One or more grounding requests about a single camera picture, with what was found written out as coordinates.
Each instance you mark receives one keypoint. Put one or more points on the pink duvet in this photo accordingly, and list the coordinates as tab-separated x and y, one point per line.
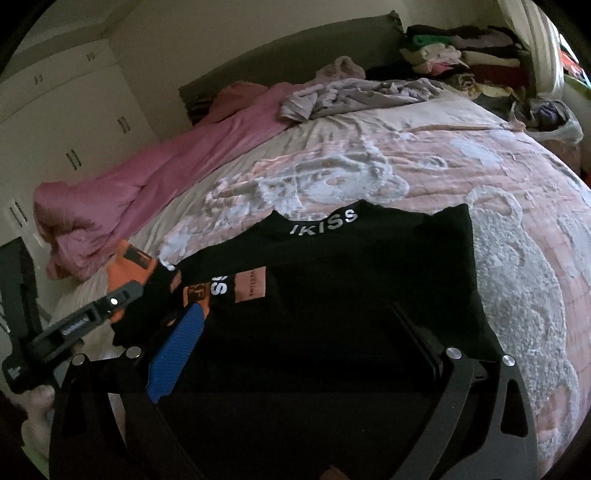
152	184

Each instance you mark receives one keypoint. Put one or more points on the lilac crumpled garment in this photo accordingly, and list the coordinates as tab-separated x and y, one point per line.
360	94

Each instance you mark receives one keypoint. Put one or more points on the clear plastic bag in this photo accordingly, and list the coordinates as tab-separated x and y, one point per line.
551	117

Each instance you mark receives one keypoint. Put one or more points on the white wardrobe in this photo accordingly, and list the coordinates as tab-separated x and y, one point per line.
69	106

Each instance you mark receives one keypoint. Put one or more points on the pile of folded clothes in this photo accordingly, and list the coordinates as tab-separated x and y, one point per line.
471	57

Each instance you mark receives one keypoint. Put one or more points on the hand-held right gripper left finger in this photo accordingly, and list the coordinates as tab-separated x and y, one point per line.
178	350

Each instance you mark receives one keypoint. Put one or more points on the colourful windowsill clutter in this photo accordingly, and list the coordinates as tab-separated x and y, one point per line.
575	69

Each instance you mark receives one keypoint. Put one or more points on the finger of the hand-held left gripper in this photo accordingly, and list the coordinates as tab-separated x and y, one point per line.
113	301

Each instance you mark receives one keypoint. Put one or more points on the pink bear printed blanket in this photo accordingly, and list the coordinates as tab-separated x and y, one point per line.
517	194

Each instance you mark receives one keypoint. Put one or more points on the cream striped curtain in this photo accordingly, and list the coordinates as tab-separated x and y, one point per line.
540	41

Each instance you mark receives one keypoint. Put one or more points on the pink fluffy garment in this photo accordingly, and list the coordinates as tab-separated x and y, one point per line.
344	68

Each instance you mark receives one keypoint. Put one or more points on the black printed shirt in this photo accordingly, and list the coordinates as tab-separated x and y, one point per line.
351	286

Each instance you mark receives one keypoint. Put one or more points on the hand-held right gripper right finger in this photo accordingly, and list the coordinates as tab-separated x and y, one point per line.
422	341

